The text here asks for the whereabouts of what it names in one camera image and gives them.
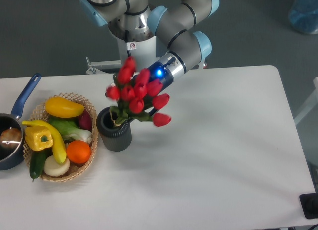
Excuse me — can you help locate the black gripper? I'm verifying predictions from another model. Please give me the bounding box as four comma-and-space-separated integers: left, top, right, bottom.
133, 62, 173, 116

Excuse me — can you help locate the black device at edge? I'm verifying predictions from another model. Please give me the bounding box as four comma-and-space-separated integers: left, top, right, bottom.
299, 193, 318, 219

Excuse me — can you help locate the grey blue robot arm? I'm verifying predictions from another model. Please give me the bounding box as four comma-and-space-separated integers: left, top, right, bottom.
80, 0, 219, 87

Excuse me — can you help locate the white frame at right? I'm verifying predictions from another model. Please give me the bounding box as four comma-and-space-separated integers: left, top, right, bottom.
294, 77, 318, 125

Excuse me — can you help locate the red tulip bouquet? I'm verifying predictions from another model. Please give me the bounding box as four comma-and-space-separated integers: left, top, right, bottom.
105, 56, 172, 128

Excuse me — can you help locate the woven wicker basket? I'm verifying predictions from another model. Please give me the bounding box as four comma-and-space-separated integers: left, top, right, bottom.
23, 92, 99, 183

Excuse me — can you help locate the green lettuce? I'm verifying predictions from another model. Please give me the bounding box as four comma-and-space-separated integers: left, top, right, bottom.
49, 117, 92, 144

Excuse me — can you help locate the yellow squash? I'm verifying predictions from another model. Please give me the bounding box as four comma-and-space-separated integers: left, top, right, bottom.
22, 120, 67, 164

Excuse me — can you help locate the blue saucepan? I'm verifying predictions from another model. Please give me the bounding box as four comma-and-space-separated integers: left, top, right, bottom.
0, 73, 42, 170

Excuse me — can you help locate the dark grey ribbed vase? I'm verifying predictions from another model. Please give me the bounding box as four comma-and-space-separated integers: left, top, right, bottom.
96, 107, 132, 152

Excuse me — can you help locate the orange fruit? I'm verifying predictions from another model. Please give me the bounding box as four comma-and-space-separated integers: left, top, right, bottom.
66, 140, 91, 164

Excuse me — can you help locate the yellow mango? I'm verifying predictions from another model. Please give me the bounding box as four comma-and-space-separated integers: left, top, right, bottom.
45, 96, 84, 118

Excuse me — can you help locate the white round onion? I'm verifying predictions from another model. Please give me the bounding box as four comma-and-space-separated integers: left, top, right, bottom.
43, 156, 70, 177

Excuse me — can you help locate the green cucumber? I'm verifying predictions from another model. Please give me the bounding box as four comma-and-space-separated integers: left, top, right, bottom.
29, 149, 51, 181

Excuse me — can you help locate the red onion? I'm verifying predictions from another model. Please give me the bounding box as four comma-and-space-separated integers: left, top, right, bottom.
77, 109, 92, 131

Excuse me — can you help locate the blue transparent container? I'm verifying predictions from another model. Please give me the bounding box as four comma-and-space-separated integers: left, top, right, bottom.
288, 0, 318, 34

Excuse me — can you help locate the brown food in pan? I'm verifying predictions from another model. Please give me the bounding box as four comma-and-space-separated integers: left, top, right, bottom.
0, 128, 22, 149

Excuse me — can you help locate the yellow bell pepper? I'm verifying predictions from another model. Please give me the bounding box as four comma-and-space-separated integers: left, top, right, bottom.
25, 126, 53, 151

